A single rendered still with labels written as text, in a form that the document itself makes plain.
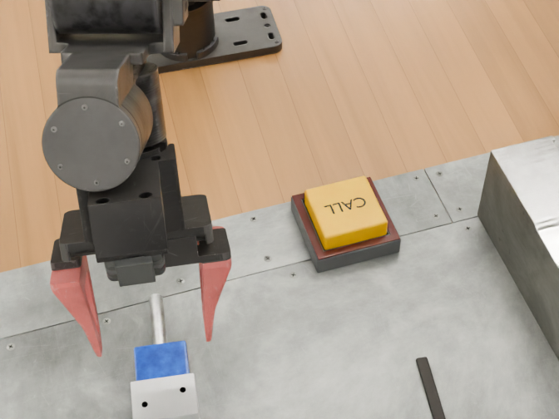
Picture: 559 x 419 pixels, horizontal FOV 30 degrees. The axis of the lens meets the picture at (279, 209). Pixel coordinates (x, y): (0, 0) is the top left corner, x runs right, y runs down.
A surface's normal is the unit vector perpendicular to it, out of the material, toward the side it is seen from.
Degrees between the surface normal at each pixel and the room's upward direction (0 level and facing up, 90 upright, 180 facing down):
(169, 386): 0
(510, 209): 90
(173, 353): 0
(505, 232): 90
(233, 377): 0
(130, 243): 60
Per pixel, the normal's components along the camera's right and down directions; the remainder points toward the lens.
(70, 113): -0.01, 0.36
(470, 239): -0.01, -0.63
